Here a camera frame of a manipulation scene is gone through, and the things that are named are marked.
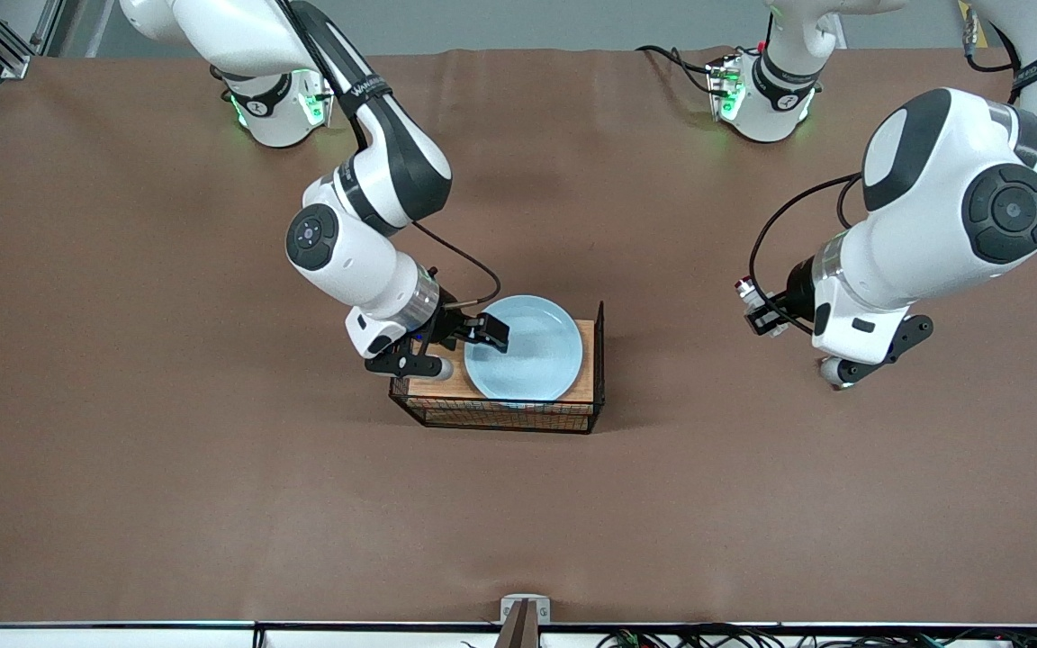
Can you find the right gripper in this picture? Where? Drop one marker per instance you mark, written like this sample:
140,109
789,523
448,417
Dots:
450,320

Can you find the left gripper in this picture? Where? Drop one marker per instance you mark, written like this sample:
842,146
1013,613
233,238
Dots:
798,290

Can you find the light blue round plate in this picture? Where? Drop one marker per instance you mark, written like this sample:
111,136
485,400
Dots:
536,360

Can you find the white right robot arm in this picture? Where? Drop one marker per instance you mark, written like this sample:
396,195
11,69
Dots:
347,261

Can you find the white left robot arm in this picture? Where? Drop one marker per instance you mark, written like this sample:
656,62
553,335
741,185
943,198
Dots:
933,207

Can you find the light wooden board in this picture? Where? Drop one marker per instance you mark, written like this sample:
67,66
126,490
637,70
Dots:
446,389

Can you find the brown table cover mat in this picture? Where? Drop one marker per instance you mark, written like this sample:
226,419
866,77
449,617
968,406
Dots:
212,504

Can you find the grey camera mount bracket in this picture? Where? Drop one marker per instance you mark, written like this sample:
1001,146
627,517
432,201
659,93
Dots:
508,612

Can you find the white table edge rail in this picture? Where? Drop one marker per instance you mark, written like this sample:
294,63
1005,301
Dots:
122,637

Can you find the aluminium frame profile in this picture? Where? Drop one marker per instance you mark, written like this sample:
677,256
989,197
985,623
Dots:
10,54

